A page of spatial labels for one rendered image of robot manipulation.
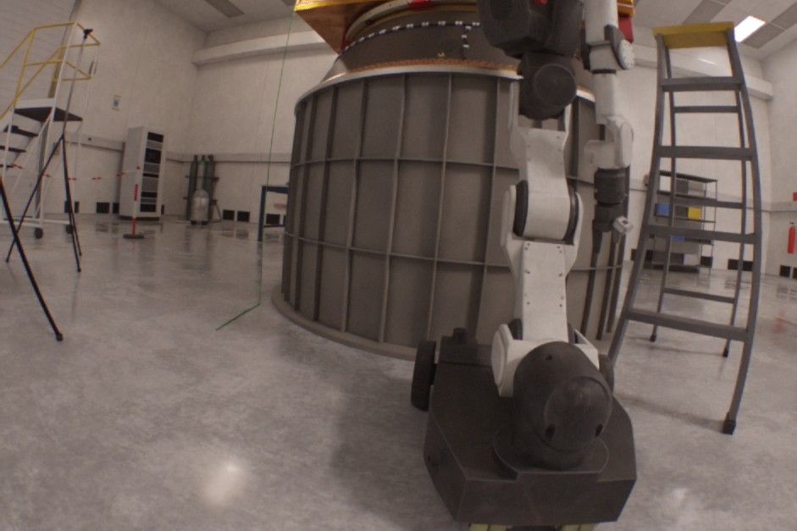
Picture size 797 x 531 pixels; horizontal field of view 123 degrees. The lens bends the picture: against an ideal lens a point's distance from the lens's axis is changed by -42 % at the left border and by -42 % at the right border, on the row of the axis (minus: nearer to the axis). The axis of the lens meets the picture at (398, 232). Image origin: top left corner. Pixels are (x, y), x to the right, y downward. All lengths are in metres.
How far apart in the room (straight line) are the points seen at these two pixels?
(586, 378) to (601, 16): 0.82
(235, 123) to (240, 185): 1.56
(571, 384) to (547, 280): 0.36
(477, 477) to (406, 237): 1.06
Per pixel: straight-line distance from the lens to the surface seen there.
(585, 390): 0.57
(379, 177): 1.53
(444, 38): 1.76
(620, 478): 0.69
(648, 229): 1.42
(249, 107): 9.35
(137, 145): 8.57
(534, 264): 0.88
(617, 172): 1.01
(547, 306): 0.85
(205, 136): 10.07
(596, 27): 1.01
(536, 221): 0.89
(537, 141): 1.02
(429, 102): 1.52
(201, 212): 8.22
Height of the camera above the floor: 0.56
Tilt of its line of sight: 3 degrees down
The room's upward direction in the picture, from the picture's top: 5 degrees clockwise
